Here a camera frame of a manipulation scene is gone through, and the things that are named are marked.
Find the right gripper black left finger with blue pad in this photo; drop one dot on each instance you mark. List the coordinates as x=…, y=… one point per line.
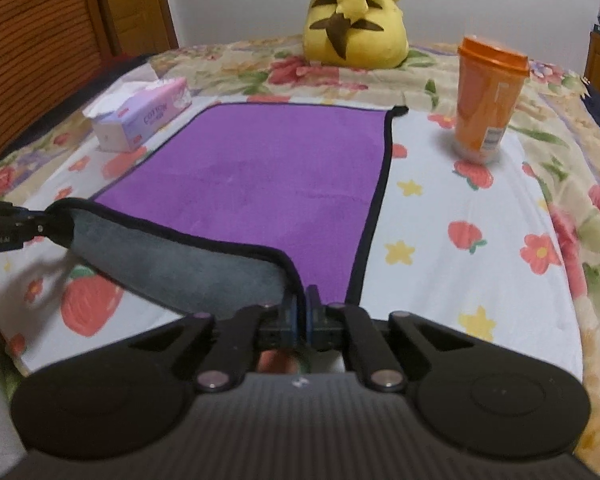
x=215, y=355

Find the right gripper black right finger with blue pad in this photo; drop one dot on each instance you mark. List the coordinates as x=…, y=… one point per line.
x=385, y=356

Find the purple grey microfibre towel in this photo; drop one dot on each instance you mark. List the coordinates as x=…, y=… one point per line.
x=246, y=204

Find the pink tissue box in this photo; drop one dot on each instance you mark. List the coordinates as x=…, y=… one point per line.
x=124, y=117

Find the wooden slatted headboard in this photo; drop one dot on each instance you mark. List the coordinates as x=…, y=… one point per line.
x=48, y=50

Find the wooden door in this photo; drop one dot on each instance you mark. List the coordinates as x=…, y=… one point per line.
x=136, y=27

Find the floral bed quilt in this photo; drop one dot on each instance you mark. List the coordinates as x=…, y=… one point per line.
x=554, y=118

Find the orange lidded plastic cup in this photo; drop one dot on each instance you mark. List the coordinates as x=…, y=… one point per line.
x=490, y=79

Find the yellow Pikachu plush toy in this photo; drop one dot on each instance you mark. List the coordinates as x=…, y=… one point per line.
x=364, y=34

